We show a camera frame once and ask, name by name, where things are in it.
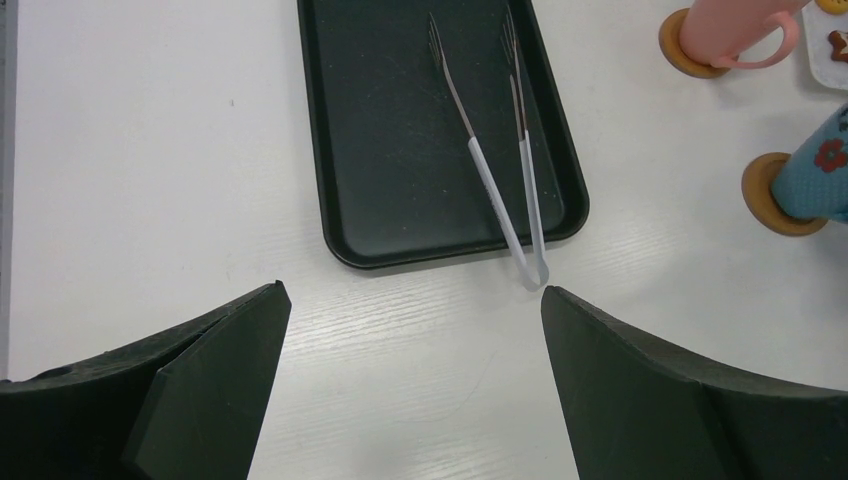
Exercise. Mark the metal serving tongs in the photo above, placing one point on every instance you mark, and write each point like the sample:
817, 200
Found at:
532, 279

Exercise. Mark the small patterned orange cookie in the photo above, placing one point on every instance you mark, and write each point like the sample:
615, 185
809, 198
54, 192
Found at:
833, 7

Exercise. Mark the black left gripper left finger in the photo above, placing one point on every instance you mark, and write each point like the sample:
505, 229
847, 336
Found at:
185, 403

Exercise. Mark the brown star cookie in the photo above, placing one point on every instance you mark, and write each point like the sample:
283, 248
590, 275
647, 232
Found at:
839, 42

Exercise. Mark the round wooden coaster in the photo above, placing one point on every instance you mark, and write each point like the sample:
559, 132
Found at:
756, 183
671, 47

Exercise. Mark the blue patterned ceramic cup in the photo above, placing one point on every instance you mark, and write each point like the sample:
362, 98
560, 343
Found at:
813, 182

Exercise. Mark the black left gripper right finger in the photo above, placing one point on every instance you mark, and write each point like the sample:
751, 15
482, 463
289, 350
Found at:
639, 407

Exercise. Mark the white three-tier dessert stand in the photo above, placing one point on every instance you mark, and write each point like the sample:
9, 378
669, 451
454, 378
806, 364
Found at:
818, 25

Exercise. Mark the pink ceramic cup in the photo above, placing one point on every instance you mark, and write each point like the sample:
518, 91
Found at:
716, 32

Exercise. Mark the black serving tray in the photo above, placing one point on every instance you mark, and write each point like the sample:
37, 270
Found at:
393, 87

